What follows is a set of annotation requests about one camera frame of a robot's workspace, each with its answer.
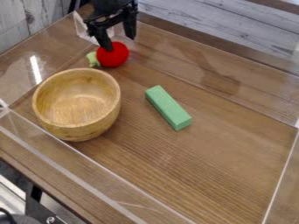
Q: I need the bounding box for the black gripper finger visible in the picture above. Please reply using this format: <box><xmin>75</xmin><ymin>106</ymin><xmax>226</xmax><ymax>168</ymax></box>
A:
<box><xmin>89</xmin><ymin>26</ymin><xmax>113</xmax><ymax>52</ymax></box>
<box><xmin>123</xmin><ymin>11</ymin><xmax>136</xmax><ymax>39</ymax></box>

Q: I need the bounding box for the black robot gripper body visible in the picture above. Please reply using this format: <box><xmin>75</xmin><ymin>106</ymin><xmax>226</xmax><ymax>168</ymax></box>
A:
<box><xmin>83</xmin><ymin>0</ymin><xmax>137</xmax><ymax>36</ymax></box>

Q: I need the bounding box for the red plush strawberry toy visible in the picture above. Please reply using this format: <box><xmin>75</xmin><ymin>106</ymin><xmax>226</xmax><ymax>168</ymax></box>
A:
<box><xmin>87</xmin><ymin>41</ymin><xmax>129</xmax><ymax>67</ymax></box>

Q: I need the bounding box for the wooden bowl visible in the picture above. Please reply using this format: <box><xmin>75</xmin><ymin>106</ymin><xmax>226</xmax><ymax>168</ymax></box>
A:
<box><xmin>32</xmin><ymin>68</ymin><xmax>121</xmax><ymax>142</ymax></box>

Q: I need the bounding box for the green rectangular block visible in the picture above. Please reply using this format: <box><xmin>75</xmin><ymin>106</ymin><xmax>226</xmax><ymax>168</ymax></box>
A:
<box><xmin>144</xmin><ymin>86</ymin><xmax>192</xmax><ymax>131</ymax></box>

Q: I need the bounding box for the black table leg clamp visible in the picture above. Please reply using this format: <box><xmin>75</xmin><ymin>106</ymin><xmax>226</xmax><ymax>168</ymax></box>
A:
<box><xmin>24</xmin><ymin>185</ymin><xmax>67</xmax><ymax>224</ymax></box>

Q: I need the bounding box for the clear acrylic tray wall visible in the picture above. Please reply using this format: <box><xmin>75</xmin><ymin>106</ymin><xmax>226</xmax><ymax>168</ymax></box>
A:
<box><xmin>0</xmin><ymin>17</ymin><xmax>299</xmax><ymax>224</ymax></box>

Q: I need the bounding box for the black cable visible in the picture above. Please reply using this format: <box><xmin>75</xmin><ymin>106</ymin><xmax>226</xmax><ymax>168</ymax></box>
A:
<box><xmin>0</xmin><ymin>206</ymin><xmax>19</xmax><ymax>224</ymax></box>

